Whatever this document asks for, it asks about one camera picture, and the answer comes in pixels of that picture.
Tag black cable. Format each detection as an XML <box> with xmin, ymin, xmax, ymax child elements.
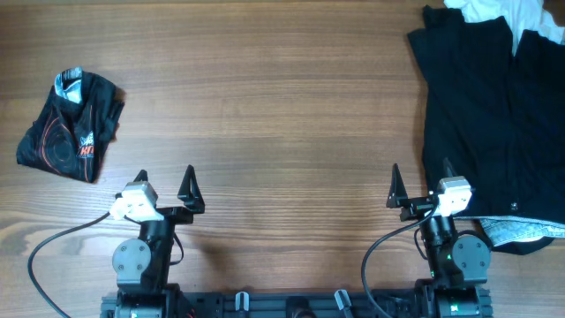
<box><xmin>360</xmin><ymin>203</ymin><xmax>441</xmax><ymax>318</ymax></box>
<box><xmin>26</xmin><ymin>210</ymin><xmax>112</xmax><ymax>318</ymax></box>

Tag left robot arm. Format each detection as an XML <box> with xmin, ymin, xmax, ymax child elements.
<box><xmin>101</xmin><ymin>165</ymin><xmax>205</xmax><ymax>318</ymax></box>

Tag black cloth under pile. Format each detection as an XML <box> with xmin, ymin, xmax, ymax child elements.
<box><xmin>492</xmin><ymin>237</ymin><xmax>554</xmax><ymax>255</ymax></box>

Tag light blue denim jeans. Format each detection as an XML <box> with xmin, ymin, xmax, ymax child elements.
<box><xmin>455</xmin><ymin>216</ymin><xmax>564</xmax><ymax>247</ymax></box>

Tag black garment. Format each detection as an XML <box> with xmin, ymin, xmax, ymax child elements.
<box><xmin>406</xmin><ymin>4</ymin><xmax>565</xmax><ymax>220</ymax></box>

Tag folded black orange-print shirt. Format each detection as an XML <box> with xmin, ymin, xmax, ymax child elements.
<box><xmin>16</xmin><ymin>66</ymin><xmax>124</xmax><ymax>183</ymax></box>

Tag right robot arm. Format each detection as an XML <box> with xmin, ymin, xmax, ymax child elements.
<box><xmin>385</xmin><ymin>160</ymin><xmax>493</xmax><ymax>318</ymax></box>

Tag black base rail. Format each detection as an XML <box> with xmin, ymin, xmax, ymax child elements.
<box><xmin>100</xmin><ymin>288</ymin><xmax>493</xmax><ymax>318</ymax></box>

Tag left black cable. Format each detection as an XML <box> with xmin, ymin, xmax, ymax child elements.
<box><xmin>26</xmin><ymin>210</ymin><xmax>112</xmax><ymax>318</ymax></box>

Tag right black cable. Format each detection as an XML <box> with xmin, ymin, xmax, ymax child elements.
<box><xmin>360</xmin><ymin>203</ymin><xmax>441</xmax><ymax>318</ymax></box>

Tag white shirt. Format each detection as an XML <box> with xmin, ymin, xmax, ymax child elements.
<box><xmin>443</xmin><ymin>0</ymin><xmax>564</xmax><ymax>54</ymax></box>

